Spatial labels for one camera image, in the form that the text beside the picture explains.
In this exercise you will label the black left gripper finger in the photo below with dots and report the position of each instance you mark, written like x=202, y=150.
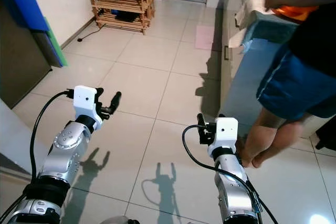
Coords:
x=116, y=101
x=100, y=94

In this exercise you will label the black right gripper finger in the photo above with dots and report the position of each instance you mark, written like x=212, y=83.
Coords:
x=201, y=120
x=219, y=117

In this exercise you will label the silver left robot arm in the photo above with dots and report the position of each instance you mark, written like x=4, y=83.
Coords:
x=68, y=145

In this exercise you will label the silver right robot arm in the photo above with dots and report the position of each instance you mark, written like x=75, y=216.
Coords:
x=236, y=192

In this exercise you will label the green flat board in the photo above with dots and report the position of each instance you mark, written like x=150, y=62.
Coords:
x=59, y=51

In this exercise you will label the person in blue shorts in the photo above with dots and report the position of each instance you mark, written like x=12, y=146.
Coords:
x=294, y=87

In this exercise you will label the pink floor mat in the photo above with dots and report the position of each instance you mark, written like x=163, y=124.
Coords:
x=204, y=37

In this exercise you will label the small black flat device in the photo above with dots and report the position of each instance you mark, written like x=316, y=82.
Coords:
x=127, y=16

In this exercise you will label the dark grey tall cabinet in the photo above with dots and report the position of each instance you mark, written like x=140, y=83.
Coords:
x=18, y=61

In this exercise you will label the white furniture panel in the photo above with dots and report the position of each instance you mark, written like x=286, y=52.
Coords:
x=11, y=140

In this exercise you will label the wooden shelf rack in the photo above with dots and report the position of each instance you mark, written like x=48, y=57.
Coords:
x=148, y=3

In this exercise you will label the black bulky object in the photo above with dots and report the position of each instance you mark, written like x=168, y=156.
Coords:
x=326, y=132

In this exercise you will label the white towel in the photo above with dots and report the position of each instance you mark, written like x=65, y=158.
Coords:
x=251, y=10

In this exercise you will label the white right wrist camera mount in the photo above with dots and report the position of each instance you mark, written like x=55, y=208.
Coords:
x=224, y=132

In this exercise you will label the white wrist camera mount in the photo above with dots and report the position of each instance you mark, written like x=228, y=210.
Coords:
x=84, y=100
x=224, y=132

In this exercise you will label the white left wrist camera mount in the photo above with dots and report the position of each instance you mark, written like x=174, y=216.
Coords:
x=84, y=100

